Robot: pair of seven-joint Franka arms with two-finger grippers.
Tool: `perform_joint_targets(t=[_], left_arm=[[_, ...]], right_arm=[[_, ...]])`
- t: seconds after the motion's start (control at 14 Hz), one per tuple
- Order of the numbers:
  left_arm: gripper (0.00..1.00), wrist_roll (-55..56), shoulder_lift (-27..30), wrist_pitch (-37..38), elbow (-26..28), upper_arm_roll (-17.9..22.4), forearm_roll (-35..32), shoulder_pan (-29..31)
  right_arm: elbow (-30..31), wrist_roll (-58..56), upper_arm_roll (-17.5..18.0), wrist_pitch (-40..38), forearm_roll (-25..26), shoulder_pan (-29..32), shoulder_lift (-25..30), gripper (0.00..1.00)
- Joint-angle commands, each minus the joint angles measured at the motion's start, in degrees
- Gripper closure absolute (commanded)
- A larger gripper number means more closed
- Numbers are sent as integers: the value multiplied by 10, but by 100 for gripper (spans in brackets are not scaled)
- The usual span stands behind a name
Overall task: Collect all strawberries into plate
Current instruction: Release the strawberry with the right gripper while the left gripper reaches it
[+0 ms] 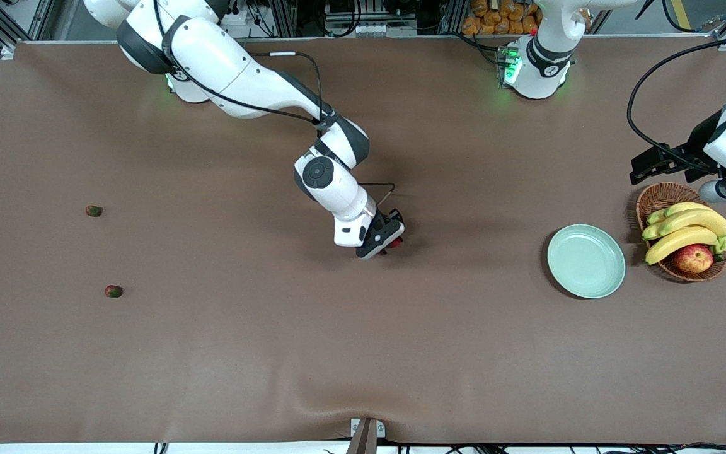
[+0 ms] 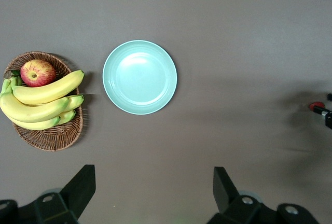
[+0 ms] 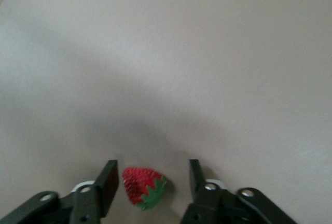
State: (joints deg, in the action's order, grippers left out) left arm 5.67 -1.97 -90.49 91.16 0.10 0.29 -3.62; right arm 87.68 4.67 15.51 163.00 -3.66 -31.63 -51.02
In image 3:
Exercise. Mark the brown table cover mat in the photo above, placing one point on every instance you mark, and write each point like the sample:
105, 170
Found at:
166, 53

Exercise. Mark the red strawberry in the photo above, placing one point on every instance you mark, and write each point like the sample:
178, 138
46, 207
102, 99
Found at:
137, 182

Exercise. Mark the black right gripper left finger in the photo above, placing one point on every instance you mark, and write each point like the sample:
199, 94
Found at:
103, 190

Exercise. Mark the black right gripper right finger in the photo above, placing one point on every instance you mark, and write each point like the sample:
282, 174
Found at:
205, 203

